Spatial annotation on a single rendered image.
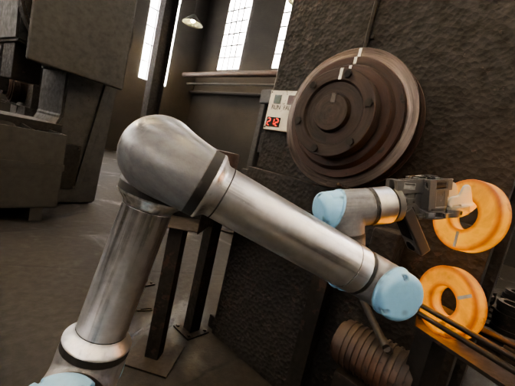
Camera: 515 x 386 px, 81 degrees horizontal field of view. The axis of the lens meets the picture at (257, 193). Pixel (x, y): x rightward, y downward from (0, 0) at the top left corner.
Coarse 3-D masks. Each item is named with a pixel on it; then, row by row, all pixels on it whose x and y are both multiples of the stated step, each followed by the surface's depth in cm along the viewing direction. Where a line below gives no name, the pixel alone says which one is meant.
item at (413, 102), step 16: (368, 48) 98; (320, 64) 109; (400, 64) 91; (304, 80) 114; (400, 80) 91; (416, 96) 88; (416, 112) 88; (288, 128) 117; (416, 128) 88; (288, 144) 117; (400, 144) 90; (384, 160) 93; (400, 160) 95; (320, 176) 107; (352, 176) 99; (368, 176) 96
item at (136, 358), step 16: (176, 224) 118; (192, 224) 121; (208, 224) 125; (176, 240) 120; (176, 256) 121; (176, 272) 124; (160, 288) 123; (160, 304) 124; (160, 320) 125; (144, 336) 139; (160, 336) 125; (144, 352) 129; (160, 352) 128; (176, 352) 134; (144, 368) 121; (160, 368) 123
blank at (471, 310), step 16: (432, 272) 72; (448, 272) 68; (464, 272) 66; (432, 288) 71; (464, 288) 64; (480, 288) 63; (432, 304) 71; (464, 304) 63; (480, 304) 61; (464, 320) 63; (480, 320) 61; (448, 336) 65; (464, 336) 63
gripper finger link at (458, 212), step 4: (448, 208) 61; (452, 208) 61; (456, 208) 61; (460, 208) 61; (464, 208) 61; (468, 208) 62; (444, 212) 60; (448, 212) 60; (452, 212) 59; (456, 212) 59; (460, 212) 60; (464, 212) 61; (468, 212) 62; (436, 216) 61; (440, 216) 60; (444, 216) 59; (448, 216) 59; (452, 216) 60; (456, 216) 60; (460, 216) 60
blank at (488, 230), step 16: (480, 192) 63; (496, 192) 60; (480, 208) 62; (496, 208) 59; (448, 224) 68; (480, 224) 61; (496, 224) 58; (448, 240) 67; (464, 240) 64; (480, 240) 60; (496, 240) 59
